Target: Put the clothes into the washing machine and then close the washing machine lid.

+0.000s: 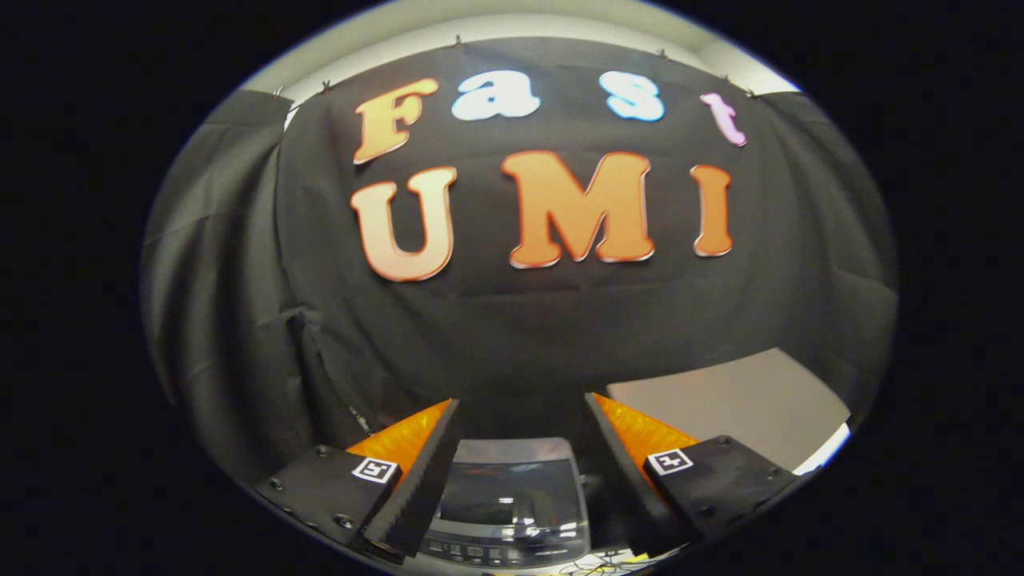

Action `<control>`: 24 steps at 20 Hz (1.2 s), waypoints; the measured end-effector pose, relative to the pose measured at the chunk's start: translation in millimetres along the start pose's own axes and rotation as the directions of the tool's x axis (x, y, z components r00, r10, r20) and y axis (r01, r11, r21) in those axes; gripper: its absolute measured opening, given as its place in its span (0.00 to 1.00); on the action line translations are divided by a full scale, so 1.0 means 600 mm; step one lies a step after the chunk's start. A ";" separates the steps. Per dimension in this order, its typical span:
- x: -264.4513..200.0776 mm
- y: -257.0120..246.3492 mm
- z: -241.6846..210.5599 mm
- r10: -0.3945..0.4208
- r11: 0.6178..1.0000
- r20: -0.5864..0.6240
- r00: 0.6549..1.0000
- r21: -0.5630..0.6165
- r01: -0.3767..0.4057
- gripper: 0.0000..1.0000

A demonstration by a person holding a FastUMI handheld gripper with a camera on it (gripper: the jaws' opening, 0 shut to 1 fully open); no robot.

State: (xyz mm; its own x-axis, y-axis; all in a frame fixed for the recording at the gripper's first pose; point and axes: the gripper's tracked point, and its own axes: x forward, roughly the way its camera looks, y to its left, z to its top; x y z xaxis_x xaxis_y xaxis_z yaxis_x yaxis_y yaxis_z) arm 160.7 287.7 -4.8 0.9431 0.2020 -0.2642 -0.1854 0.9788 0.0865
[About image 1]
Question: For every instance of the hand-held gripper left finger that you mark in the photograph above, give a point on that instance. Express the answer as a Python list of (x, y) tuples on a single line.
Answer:
[(424, 480)]

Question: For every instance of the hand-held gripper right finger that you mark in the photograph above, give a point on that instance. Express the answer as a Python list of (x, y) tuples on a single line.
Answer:
[(624, 480)]

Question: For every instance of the grey washing machine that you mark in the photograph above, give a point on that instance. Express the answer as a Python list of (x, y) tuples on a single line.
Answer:
[(480, 550)]

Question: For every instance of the black backdrop cloth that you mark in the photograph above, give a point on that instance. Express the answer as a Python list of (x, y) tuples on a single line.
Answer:
[(520, 336)]

